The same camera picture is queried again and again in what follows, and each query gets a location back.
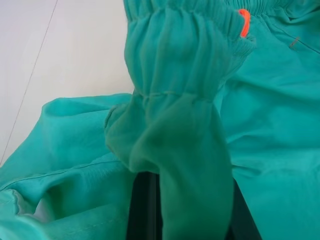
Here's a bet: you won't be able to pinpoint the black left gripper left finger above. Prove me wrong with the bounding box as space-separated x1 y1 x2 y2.
126 171 165 240

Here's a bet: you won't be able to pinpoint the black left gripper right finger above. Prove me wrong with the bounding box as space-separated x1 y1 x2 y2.
226 186 262 240

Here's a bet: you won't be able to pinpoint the teal green fabric shorts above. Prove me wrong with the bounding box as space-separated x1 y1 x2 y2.
0 0 320 240

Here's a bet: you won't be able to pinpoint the orange drawstring cord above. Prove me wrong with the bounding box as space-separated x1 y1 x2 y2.
237 9 251 38

